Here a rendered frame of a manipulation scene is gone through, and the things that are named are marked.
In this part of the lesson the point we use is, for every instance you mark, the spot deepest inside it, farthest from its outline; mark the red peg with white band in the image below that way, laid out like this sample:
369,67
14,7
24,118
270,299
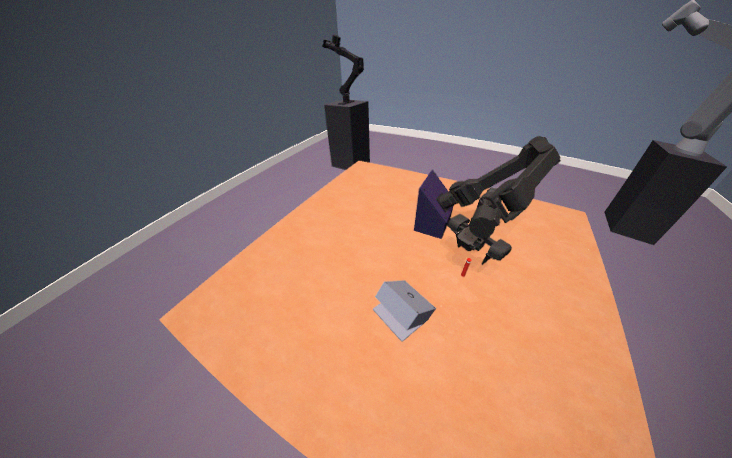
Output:
466,267

